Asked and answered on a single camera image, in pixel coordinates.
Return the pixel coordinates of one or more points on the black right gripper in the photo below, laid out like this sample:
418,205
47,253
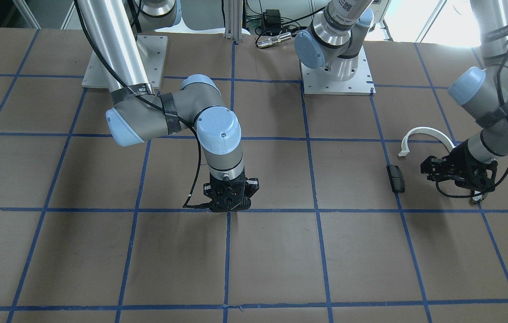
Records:
252,186

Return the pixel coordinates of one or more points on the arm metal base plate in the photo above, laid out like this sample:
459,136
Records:
352,78
152,51

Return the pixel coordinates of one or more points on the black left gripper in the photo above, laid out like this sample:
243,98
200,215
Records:
464,158

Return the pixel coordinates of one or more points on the black brake pad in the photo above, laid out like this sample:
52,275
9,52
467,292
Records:
396,179

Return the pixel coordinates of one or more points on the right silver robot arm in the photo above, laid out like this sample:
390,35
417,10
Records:
139,115

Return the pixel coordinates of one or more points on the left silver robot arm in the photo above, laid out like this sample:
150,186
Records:
334,38

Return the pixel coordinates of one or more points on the silver metal cylinder connector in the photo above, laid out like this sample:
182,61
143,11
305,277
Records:
273,40

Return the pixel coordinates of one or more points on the aluminium frame post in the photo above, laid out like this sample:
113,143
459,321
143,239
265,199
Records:
233,18

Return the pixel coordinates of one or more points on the black power adapter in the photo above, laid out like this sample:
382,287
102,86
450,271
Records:
271,17

